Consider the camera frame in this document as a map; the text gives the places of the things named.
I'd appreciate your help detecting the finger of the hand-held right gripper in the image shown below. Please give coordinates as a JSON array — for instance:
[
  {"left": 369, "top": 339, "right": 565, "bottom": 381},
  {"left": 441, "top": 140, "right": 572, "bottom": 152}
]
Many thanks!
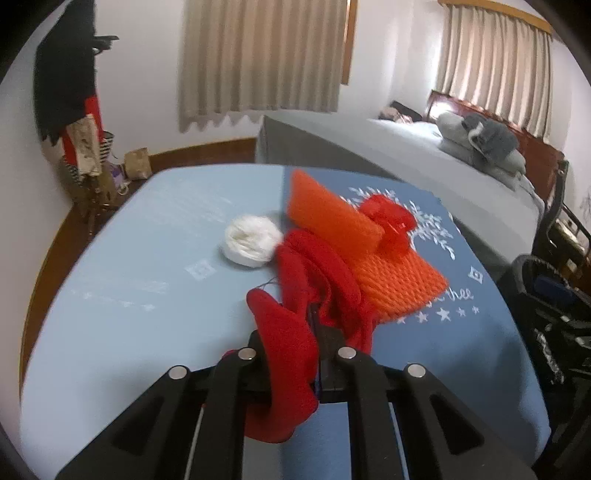
[{"left": 536, "top": 276, "right": 573, "bottom": 298}]

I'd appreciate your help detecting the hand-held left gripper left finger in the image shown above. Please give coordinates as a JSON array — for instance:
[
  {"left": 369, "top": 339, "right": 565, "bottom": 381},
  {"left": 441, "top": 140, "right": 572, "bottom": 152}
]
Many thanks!
[{"left": 55, "top": 330, "right": 274, "bottom": 480}]

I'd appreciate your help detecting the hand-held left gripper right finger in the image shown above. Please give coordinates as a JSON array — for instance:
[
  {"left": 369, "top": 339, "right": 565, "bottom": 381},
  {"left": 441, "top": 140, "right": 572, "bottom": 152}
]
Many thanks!
[{"left": 307, "top": 302, "right": 539, "bottom": 480}]

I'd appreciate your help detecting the black trash bin with bag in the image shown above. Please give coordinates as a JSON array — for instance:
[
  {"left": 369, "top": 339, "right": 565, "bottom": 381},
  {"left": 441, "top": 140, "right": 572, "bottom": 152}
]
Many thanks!
[{"left": 499, "top": 253, "right": 591, "bottom": 407}]

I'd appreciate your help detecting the red cloth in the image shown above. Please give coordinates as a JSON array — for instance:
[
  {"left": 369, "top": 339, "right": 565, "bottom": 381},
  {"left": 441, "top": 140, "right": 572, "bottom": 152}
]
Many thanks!
[{"left": 245, "top": 229, "right": 378, "bottom": 444}]

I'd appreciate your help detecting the white tissue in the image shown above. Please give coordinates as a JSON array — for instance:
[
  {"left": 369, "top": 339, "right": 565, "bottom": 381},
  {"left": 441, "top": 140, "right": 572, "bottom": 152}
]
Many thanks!
[{"left": 223, "top": 215, "right": 284, "bottom": 268}]

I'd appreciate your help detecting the red plastic bag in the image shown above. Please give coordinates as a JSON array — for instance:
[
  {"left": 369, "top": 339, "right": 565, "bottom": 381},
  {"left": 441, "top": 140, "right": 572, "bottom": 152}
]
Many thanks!
[{"left": 359, "top": 194, "right": 417, "bottom": 257}]

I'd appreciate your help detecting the black office chair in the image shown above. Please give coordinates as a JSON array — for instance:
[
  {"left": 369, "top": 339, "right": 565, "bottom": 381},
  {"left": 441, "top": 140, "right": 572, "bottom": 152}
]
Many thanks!
[{"left": 531, "top": 159, "right": 591, "bottom": 278}]

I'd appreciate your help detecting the blue tree print tablecloth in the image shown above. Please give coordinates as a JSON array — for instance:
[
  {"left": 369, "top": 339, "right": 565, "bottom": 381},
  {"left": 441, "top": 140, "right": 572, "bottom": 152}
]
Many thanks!
[{"left": 21, "top": 164, "right": 552, "bottom": 480}]

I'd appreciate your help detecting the wooden headboard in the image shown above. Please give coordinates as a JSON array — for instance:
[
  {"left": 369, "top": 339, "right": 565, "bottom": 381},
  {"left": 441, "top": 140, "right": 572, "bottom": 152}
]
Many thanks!
[{"left": 425, "top": 90, "right": 567, "bottom": 205}]

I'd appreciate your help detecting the dark grey towel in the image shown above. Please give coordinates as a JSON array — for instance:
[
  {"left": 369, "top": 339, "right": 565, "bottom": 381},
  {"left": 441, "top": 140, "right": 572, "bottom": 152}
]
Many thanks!
[{"left": 463, "top": 113, "right": 516, "bottom": 160}]

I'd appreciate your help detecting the folded grey quilt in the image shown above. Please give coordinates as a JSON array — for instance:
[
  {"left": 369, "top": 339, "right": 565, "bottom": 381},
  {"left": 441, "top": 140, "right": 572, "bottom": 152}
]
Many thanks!
[{"left": 436, "top": 111, "right": 527, "bottom": 190}]

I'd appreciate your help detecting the bed with grey sheet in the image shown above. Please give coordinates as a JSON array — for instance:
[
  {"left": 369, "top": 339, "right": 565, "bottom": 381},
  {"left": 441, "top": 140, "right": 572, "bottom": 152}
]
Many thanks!
[{"left": 256, "top": 113, "right": 546, "bottom": 278}]

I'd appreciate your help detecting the narrow beige curtain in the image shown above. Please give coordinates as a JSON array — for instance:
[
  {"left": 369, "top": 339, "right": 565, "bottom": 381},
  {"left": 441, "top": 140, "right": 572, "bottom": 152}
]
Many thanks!
[{"left": 436, "top": 2, "right": 553, "bottom": 142}]

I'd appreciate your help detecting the wooden coat rack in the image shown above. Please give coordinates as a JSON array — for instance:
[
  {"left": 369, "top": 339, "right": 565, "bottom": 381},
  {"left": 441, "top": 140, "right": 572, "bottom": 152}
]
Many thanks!
[{"left": 74, "top": 0, "right": 122, "bottom": 237}]

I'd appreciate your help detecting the dark cushion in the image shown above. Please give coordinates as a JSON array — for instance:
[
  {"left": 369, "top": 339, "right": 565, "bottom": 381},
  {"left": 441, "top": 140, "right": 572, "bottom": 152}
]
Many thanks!
[{"left": 390, "top": 100, "right": 424, "bottom": 122}]

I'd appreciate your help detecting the cardboard box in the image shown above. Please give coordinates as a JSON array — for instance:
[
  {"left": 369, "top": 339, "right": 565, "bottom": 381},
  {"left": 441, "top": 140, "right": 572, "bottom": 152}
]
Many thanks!
[{"left": 69, "top": 175, "right": 116, "bottom": 205}]

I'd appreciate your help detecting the brown paper bag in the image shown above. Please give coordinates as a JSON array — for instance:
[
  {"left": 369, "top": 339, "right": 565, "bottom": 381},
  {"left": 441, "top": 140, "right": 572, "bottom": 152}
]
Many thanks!
[{"left": 124, "top": 148, "right": 153, "bottom": 181}]

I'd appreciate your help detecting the striped bag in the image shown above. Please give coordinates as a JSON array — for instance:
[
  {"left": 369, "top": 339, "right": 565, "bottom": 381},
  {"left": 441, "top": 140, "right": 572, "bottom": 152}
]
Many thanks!
[{"left": 58, "top": 131, "right": 116, "bottom": 190}]

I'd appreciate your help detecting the short wooden curtain pelmet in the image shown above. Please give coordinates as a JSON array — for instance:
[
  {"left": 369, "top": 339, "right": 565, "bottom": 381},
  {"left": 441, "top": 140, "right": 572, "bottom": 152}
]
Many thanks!
[{"left": 438, "top": 0, "right": 554, "bottom": 34}]

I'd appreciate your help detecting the canvas tote bag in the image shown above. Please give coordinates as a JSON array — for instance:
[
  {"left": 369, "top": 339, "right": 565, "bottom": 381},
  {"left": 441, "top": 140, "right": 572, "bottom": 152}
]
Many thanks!
[{"left": 65, "top": 115, "right": 103, "bottom": 179}]

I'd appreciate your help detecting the red garment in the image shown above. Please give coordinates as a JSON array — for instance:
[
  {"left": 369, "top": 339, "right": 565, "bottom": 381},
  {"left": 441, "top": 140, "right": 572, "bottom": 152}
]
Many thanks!
[{"left": 62, "top": 95, "right": 103, "bottom": 165}]

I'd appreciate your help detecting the wide beige curtain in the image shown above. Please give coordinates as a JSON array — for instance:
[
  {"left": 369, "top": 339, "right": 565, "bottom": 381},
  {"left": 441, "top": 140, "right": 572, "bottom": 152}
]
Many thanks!
[{"left": 178, "top": 0, "right": 350, "bottom": 135}]

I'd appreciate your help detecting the black coat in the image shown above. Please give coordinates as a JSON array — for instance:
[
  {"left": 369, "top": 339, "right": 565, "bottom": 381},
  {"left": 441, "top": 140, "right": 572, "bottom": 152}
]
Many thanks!
[{"left": 33, "top": 0, "right": 100, "bottom": 147}]

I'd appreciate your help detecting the wooden window frame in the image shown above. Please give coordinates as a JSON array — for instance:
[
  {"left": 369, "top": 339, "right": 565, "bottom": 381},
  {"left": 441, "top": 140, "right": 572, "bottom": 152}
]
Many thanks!
[{"left": 341, "top": 0, "right": 359, "bottom": 86}]

